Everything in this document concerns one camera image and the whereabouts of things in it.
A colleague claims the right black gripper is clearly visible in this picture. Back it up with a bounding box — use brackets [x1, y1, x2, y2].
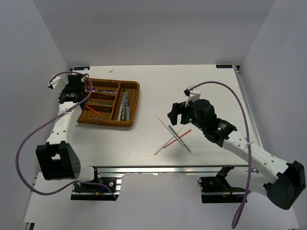
[167, 102, 206, 131]

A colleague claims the purple bowl spoon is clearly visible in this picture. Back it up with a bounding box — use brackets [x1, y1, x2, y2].
[86, 89, 117, 94]

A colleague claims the orange white chopstick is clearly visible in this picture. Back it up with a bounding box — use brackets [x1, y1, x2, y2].
[154, 129, 192, 155]

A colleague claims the orange chopstick long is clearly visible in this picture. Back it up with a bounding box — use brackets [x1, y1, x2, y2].
[85, 105, 104, 117]

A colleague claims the knife with pink handle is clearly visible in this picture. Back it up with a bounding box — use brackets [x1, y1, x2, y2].
[118, 90, 126, 121]

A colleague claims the knife with green handle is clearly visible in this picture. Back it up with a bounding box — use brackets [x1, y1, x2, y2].
[123, 91, 129, 121]

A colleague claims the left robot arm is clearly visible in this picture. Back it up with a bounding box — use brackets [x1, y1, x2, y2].
[35, 72, 101, 191]

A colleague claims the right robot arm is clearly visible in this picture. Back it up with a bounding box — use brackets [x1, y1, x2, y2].
[167, 99, 306, 210]

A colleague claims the left blue table sticker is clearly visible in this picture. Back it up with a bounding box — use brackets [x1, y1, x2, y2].
[73, 67, 90, 71]

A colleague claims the blue table sticker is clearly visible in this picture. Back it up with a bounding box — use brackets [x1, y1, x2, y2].
[216, 64, 233, 69]
[73, 67, 90, 71]

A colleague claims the woven wicker cutlery basket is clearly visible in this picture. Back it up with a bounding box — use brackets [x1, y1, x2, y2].
[78, 79, 140, 127]

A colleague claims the right blue table sticker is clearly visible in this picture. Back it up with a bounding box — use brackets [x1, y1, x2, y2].
[216, 64, 233, 69]

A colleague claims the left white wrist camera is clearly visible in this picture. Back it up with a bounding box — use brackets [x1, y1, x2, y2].
[47, 75, 68, 90]

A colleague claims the aluminium table rail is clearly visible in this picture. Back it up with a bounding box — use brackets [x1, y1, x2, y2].
[233, 66, 263, 148]

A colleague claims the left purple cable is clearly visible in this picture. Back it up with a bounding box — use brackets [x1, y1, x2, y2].
[15, 71, 118, 200]

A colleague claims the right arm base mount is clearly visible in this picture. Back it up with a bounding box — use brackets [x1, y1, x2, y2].
[197, 165, 245, 204]

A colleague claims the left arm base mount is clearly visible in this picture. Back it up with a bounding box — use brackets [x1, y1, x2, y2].
[71, 173, 122, 201]

